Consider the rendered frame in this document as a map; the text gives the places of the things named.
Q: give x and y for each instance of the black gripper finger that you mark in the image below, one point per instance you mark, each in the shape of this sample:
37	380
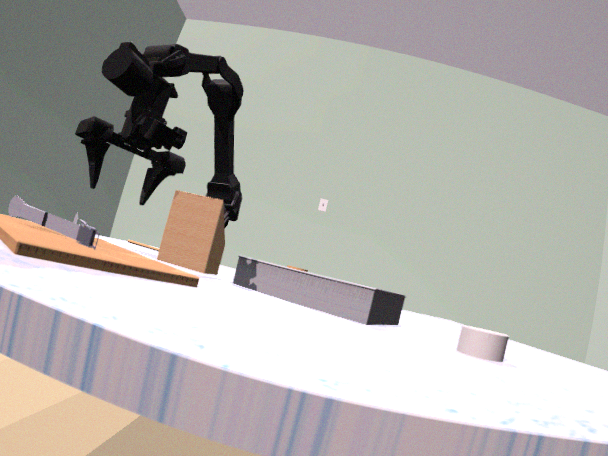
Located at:
96	150
152	179

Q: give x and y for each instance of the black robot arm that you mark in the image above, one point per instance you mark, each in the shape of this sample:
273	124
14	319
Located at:
140	75

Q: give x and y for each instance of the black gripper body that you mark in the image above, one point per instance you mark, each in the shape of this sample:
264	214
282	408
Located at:
98	128

